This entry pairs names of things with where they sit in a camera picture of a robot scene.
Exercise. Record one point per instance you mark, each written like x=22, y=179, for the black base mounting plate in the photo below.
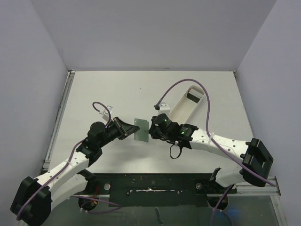
x=153, y=190

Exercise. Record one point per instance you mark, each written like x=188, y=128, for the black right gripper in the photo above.
x=154, y=131

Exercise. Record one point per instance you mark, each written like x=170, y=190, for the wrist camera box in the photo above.
x=106, y=113
x=162, y=108

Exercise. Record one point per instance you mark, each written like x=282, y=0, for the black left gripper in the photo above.
x=121, y=126

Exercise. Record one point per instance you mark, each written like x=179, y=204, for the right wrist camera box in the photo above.
x=162, y=108

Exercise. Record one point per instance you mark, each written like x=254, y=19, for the aluminium frame rail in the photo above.
x=160, y=141

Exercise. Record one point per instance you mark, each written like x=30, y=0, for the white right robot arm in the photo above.
x=253, y=160

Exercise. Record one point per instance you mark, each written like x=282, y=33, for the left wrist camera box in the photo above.
x=106, y=113

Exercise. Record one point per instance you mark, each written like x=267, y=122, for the white oblong tray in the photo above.
x=185, y=108

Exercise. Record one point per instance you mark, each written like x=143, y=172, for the green card holder wallet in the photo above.
x=143, y=133

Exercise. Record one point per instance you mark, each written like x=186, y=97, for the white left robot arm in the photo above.
x=33, y=201

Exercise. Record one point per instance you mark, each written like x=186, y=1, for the black credit card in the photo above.
x=195, y=97

